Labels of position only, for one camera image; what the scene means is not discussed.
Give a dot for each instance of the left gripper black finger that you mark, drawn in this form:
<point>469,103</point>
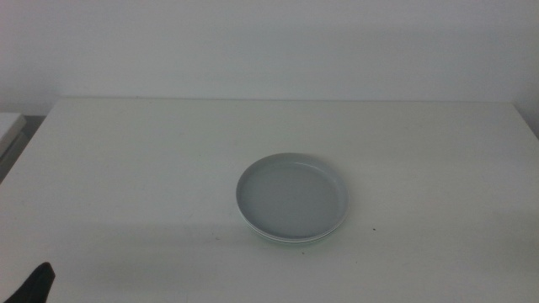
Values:
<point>40,286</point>

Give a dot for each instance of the white shallow bowl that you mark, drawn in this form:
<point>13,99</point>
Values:
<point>286,240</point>

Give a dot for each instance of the grey shallow bowl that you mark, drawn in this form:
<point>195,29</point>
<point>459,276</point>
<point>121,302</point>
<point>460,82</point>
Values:
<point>290,198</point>

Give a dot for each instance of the pale green shallow bowl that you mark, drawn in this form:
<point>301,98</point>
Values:
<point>303,244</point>

